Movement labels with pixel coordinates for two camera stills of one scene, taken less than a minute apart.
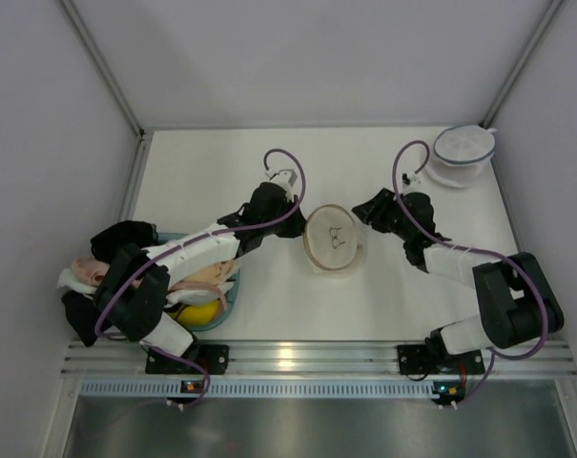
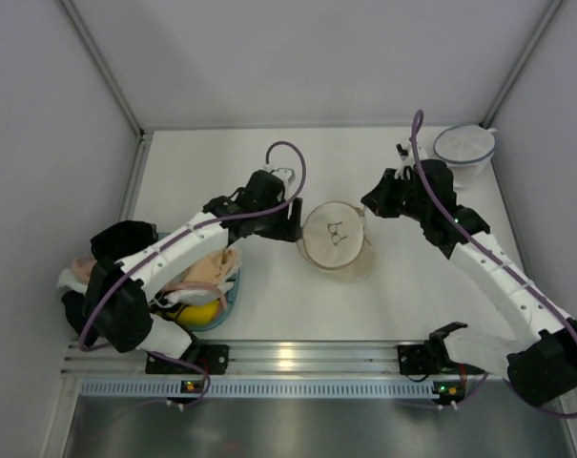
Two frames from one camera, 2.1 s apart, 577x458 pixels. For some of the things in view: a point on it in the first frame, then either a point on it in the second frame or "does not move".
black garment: x=105 y=244 does not move
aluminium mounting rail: x=298 y=360 does not move
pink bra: x=89 y=270 does not move
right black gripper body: x=381 y=210 -> x=385 y=195
